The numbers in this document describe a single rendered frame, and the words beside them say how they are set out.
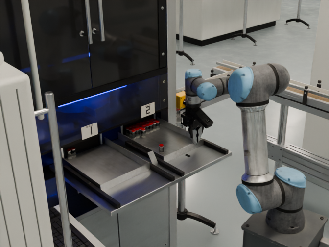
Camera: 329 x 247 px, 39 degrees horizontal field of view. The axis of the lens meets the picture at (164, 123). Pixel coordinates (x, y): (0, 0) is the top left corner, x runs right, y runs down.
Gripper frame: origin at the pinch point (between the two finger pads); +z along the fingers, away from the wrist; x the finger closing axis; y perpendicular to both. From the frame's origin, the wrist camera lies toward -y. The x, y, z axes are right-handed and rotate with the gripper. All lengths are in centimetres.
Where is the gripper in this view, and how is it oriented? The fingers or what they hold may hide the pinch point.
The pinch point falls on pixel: (196, 142)
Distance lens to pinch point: 221.0
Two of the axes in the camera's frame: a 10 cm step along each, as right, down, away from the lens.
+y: -6.6, -3.0, 6.9
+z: 0.3, 9.1, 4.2
